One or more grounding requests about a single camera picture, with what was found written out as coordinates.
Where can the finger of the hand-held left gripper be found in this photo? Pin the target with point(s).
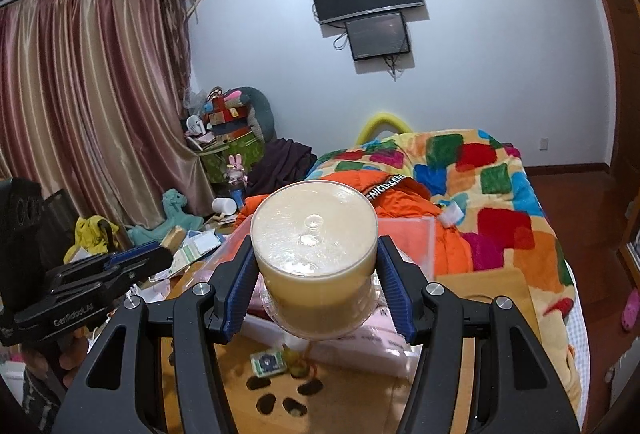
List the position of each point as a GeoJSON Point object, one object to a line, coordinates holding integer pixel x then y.
{"type": "Point", "coordinates": [142, 259]}

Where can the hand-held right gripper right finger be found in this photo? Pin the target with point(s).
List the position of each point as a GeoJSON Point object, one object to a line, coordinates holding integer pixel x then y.
{"type": "Point", "coordinates": [397, 294]}

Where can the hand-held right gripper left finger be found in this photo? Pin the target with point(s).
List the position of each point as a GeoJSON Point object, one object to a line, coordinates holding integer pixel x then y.
{"type": "Point", "coordinates": [237, 299]}

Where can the clear plastic storage bin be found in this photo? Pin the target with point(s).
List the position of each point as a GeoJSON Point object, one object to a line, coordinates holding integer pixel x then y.
{"type": "Point", "coordinates": [406, 234]}

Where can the cream cylindrical disc case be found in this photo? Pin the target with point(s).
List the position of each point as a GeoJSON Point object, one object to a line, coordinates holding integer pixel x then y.
{"type": "Point", "coordinates": [312, 254]}

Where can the wooden desktop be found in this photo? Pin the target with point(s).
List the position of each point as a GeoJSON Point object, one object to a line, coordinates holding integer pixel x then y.
{"type": "Point", "coordinates": [360, 394]}

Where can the person's left hand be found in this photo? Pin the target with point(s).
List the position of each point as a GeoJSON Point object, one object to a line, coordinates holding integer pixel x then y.
{"type": "Point", "coordinates": [65, 356]}

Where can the loose paper sheets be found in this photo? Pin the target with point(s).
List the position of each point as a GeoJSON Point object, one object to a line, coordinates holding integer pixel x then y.
{"type": "Point", "coordinates": [197, 256]}

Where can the teal plush horse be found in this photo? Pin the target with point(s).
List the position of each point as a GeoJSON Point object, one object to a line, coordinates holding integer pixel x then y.
{"type": "Point", "coordinates": [175, 214]}

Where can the yellow cloth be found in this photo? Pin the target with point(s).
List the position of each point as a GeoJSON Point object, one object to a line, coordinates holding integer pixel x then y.
{"type": "Point", "coordinates": [90, 236]}

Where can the orange jacket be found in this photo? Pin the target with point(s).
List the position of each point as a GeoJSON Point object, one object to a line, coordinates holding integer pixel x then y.
{"type": "Point", "coordinates": [450, 244]}

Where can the white plastic cup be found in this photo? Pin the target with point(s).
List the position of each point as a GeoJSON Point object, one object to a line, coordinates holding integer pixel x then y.
{"type": "Point", "coordinates": [224, 206]}

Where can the pink bunny bottle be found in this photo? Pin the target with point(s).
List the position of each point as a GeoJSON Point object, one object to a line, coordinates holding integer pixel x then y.
{"type": "Point", "coordinates": [236, 181]}

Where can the colourful patchwork blanket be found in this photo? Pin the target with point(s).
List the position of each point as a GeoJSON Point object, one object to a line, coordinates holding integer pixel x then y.
{"type": "Point", "coordinates": [500, 214]}

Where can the dark purple cloth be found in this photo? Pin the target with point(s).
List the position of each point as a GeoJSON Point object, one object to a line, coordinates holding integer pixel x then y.
{"type": "Point", "coordinates": [285, 164]}

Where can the red patchwork plush toy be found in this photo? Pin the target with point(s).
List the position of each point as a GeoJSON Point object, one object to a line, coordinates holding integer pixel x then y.
{"type": "Point", "coordinates": [225, 112]}

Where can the striped pink curtain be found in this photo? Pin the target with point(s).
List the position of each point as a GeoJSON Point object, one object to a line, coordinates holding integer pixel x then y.
{"type": "Point", "coordinates": [90, 94]}

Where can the grey plush pillow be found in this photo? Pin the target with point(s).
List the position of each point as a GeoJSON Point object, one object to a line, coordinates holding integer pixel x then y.
{"type": "Point", "coordinates": [260, 109]}

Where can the pink clog shoe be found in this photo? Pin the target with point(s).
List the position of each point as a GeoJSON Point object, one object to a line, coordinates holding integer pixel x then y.
{"type": "Point", "coordinates": [631, 311]}

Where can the white wall socket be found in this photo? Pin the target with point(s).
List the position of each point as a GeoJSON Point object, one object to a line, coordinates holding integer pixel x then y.
{"type": "Point", "coordinates": [544, 144]}

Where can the small black wall monitor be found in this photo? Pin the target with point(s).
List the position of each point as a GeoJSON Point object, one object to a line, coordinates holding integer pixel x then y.
{"type": "Point", "coordinates": [377, 37]}

